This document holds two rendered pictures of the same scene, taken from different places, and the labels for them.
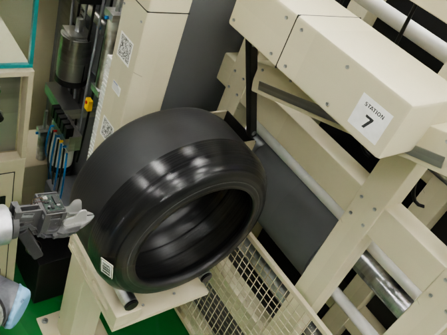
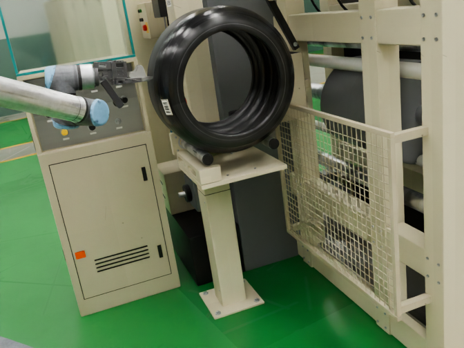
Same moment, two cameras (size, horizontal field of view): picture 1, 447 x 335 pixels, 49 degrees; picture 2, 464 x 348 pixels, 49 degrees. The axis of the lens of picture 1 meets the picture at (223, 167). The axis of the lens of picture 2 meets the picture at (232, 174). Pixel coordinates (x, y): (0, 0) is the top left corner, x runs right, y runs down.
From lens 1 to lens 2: 137 cm
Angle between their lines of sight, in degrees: 33
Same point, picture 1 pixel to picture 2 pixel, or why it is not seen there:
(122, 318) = (204, 172)
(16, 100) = (134, 87)
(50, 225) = (119, 75)
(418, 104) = not seen: outside the picture
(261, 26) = not seen: outside the picture
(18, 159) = (145, 132)
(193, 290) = (273, 166)
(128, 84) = (174, 16)
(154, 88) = not seen: hidden behind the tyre
